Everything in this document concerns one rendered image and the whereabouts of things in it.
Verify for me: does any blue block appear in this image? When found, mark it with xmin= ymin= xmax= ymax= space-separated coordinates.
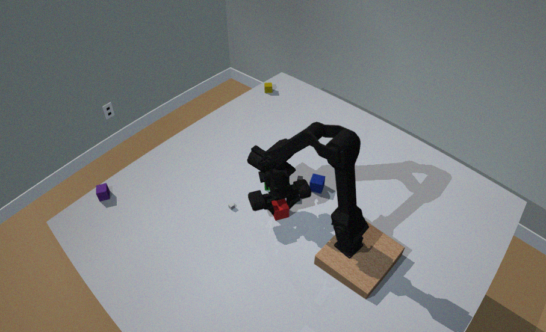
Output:
xmin=309 ymin=174 xmax=325 ymax=194

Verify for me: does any purple block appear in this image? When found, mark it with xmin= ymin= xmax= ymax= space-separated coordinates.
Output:
xmin=96 ymin=183 xmax=110 ymax=201

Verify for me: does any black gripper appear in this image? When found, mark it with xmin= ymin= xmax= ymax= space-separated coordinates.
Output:
xmin=248 ymin=179 xmax=311 ymax=215

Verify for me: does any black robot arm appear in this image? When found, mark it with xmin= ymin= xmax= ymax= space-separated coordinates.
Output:
xmin=247 ymin=122 xmax=369 ymax=258

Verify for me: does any red block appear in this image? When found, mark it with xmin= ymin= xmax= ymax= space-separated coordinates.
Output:
xmin=271 ymin=199 xmax=290 ymax=221

